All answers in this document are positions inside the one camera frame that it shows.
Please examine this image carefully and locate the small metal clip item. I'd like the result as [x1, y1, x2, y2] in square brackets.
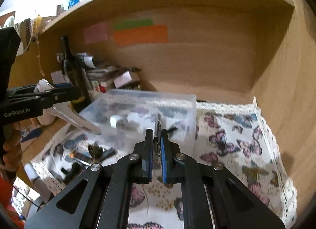
[153, 114, 161, 165]

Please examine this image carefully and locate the white handheld massager device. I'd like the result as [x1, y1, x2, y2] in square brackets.
[34, 78, 102, 136]

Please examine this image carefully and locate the silver metal cylinder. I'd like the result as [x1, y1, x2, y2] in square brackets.
[110, 115, 139, 131]

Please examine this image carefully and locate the person's left hand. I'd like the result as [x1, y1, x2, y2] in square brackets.
[3, 122, 23, 171]

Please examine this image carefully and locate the dark glass bottle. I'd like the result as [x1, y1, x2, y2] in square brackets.
[61, 36, 91, 113]

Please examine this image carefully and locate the clear plastic storage bin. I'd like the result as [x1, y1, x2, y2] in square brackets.
[80, 90, 197, 155]

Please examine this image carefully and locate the stack of books and papers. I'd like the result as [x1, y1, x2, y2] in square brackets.
[75, 53, 119, 91]

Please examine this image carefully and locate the black round perforated cap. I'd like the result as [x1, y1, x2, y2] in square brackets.
[88, 145, 103, 160]

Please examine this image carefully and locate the butterfly print lace tablecloth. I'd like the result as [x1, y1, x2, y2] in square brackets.
[31, 101, 297, 228]

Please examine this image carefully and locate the pink sticky paper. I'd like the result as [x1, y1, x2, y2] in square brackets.
[83, 22, 109, 45]

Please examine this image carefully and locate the small white cardboard box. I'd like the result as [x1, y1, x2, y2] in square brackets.
[114, 71, 132, 89]

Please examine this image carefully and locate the green sticky paper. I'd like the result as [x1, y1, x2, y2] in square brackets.
[114, 19, 154, 31]

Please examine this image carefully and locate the orange sticky paper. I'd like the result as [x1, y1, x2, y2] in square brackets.
[113, 24, 168, 47]

